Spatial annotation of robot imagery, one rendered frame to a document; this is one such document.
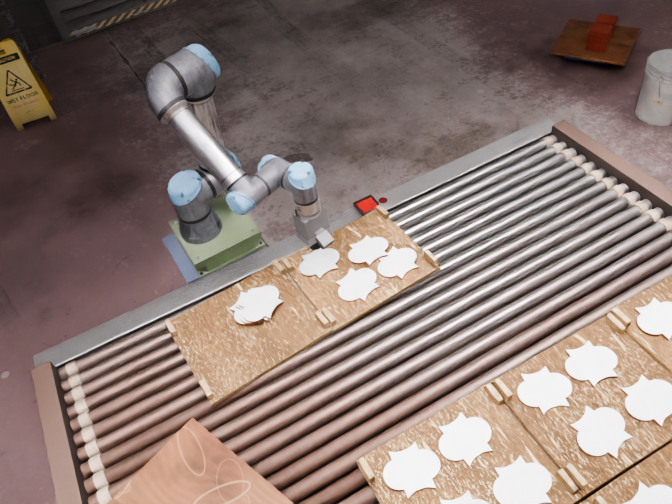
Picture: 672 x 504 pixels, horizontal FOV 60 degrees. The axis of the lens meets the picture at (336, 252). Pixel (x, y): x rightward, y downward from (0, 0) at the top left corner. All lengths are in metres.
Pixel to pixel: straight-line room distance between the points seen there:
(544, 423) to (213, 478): 0.83
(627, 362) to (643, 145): 2.43
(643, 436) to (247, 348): 1.08
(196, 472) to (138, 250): 2.26
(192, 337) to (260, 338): 0.22
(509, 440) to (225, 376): 0.80
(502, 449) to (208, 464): 0.72
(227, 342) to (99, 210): 2.34
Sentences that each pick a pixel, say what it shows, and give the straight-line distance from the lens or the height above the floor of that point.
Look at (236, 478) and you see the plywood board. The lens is 1.49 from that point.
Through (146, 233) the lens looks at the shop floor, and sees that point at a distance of 3.70.
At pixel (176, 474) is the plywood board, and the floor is 1.04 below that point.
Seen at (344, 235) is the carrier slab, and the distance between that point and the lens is 2.01.
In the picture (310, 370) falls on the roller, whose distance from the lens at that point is 1.73.
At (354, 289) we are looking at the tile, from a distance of 1.84.
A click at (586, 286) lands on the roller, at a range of 1.94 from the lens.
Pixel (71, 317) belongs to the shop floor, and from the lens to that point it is 3.47.
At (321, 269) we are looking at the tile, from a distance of 1.91.
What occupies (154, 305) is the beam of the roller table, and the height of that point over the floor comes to 0.92.
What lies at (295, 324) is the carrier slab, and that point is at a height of 0.94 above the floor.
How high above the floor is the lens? 2.38
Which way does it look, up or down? 47 degrees down
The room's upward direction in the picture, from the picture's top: 10 degrees counter-clockwise
